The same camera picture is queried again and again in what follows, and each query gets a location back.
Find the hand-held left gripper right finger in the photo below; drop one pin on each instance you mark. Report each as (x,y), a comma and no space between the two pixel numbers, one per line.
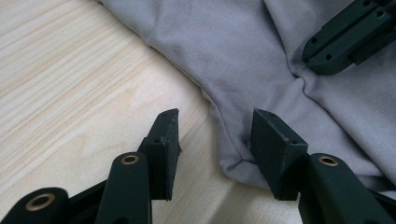
(277,155)

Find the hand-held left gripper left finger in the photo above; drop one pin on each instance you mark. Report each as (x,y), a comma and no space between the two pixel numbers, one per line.
(163,149)

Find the grey shirt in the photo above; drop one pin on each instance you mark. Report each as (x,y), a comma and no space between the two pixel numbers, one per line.
(249,62)

